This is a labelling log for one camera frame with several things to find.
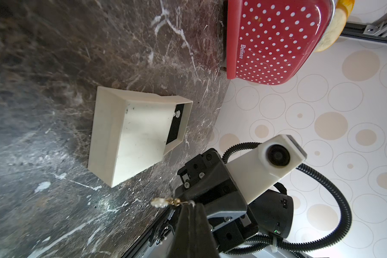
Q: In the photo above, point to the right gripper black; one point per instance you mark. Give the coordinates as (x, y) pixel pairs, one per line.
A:
(206, 180)

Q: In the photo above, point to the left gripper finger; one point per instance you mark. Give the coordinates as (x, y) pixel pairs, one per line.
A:
(193, 237)

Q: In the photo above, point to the pearl drop earring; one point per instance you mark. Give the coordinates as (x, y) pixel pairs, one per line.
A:
(165, 202)

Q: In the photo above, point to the cream square box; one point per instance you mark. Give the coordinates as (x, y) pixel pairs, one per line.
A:
(133, 131)

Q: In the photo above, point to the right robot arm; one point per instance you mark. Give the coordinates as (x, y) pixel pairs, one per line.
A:
(274, 211)

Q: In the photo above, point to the red polka dot toaster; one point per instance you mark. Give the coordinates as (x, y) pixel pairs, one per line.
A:
(268, 41)

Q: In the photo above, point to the pale toast slice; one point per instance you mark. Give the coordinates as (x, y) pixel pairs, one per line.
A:
(333, 31)

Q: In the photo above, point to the yellow toast slice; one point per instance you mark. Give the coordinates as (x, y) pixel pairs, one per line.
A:
(347, 5)

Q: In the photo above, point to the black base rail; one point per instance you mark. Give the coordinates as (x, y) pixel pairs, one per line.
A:
(156, 241)

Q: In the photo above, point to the back aluminium rail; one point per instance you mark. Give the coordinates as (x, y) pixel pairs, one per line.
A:
(376, 33)

